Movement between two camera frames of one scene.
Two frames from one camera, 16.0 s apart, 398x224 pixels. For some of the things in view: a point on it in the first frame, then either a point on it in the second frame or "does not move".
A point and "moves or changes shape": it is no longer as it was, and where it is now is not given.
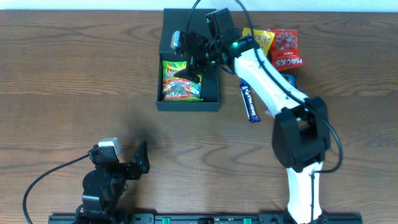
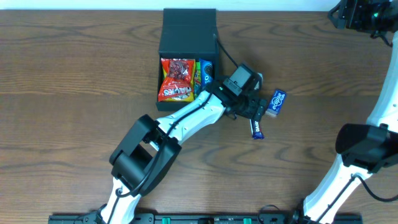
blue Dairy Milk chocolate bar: [249, 101] moves or changes shape
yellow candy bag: [263, 37] → [190, 98]
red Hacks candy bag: [285, 50] → [176, 83]
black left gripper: [125, 168] → [258, 107]
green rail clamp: [247, 221] does not move
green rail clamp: [166, 220] does not move
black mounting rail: [201, 218] does not move
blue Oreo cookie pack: [291, 78] → [207, 73]
